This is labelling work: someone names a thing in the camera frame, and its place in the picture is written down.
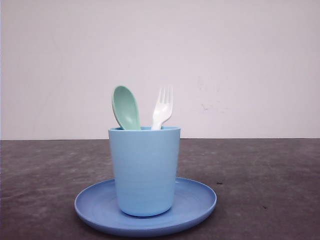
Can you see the white plastic fork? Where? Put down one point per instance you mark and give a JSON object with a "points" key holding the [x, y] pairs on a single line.
{"points": [[163, 108]]}

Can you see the mint green plastic spoon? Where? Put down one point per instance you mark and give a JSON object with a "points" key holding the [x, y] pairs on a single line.
{"points": [[125, 108]]}

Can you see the light blue plastic cup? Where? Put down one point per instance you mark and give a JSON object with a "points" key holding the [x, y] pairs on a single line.
{"points": [[145, 165]]}

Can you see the blue plastic plate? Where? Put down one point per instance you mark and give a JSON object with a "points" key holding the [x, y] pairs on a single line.
{"points": [[97, 207]]}

